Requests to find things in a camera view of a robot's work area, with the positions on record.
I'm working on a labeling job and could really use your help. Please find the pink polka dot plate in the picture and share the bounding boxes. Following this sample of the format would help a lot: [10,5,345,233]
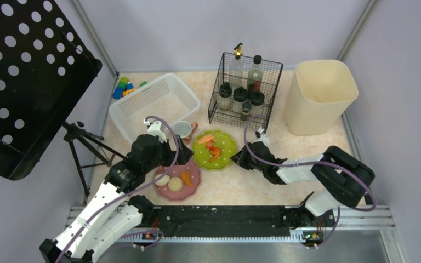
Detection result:
[155,159,201,201]

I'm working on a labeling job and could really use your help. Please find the green polka dot plate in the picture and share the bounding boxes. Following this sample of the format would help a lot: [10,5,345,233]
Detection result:
[191,130,237,170]

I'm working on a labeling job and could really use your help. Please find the small pepper jar black lid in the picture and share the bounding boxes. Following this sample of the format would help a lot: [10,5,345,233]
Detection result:
[240,101,252,121]

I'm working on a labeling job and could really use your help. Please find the glass shaker black lid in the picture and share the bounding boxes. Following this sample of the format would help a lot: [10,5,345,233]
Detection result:
[217,82,232,110]
[249,91,265,116]
[232,86,248,112]

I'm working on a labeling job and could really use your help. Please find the white plastic basket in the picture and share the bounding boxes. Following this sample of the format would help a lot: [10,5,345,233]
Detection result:
[109,73,201,143]

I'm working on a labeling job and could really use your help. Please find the dark sauce bottle black cap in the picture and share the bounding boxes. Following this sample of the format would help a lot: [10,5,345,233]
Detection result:
[247,55,264,93]

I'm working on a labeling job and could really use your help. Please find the glass oil bottle gold spout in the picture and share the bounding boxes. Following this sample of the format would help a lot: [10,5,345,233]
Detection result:
[229,43,244,90]

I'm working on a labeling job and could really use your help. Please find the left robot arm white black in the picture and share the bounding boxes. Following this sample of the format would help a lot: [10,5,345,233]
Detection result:
[39,134,194,262]

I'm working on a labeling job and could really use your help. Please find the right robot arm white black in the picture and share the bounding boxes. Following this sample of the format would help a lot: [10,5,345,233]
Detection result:
[231,141,375,217]

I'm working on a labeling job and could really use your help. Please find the orange fried chicken piece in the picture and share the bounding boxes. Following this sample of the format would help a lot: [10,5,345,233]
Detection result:
[180,171,193,187]

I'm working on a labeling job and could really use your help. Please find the white egg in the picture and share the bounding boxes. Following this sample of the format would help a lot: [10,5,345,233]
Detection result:
[154,174,170,187]

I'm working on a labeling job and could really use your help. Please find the pink mug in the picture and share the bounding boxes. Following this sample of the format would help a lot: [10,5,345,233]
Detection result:
[172,121,198,143]

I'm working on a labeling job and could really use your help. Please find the orange chicken wing toy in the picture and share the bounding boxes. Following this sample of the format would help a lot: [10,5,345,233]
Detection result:
[209,147,222,163]

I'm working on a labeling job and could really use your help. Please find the red shrimp toy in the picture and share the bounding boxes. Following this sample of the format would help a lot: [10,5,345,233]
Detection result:
[206,140,218,152]

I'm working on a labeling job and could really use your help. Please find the orange melon slice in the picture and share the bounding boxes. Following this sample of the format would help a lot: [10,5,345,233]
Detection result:
[197,134,215,145]

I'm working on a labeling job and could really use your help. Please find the beige round bun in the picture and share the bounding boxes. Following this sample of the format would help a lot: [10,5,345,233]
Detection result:
[167,177,184,192]

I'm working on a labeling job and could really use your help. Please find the colourful toy blocks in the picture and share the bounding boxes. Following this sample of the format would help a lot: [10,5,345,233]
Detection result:
[112,77,138,99]

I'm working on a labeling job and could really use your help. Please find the beige plastic bin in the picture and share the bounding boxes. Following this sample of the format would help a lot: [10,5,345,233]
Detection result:
[283,60,359,136]

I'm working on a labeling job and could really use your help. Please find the black perforated metal panel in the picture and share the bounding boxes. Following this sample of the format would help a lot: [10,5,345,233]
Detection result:
[0,1,102,181]

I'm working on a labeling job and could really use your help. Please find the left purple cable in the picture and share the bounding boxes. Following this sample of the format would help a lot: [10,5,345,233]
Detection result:
[55,116,180,263]

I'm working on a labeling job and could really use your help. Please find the purple cable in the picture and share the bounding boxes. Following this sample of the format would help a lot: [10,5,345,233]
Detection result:
[243,115,378,248]
[55,116,180,263]

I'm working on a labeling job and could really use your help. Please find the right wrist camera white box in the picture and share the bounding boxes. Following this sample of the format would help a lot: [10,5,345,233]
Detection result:
[255,127,270,146]

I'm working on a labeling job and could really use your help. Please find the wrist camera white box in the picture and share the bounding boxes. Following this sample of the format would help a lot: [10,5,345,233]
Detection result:
[255,127,270,146]
[144,120,167,143]

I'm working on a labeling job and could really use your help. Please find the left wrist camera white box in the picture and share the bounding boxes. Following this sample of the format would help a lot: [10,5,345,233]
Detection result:
[144,120,167,143]

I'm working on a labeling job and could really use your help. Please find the black wire basket rack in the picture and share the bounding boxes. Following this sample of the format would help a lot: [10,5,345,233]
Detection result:
[208,52,284,130]

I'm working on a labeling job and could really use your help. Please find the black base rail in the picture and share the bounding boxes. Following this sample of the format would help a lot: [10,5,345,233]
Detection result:
[152,205,306,239]

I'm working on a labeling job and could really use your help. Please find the black camera tripod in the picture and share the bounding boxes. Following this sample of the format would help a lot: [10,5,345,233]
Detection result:
[62,121,126,198]

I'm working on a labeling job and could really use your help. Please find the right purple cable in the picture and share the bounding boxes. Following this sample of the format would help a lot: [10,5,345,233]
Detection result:
[243,115,378,248]

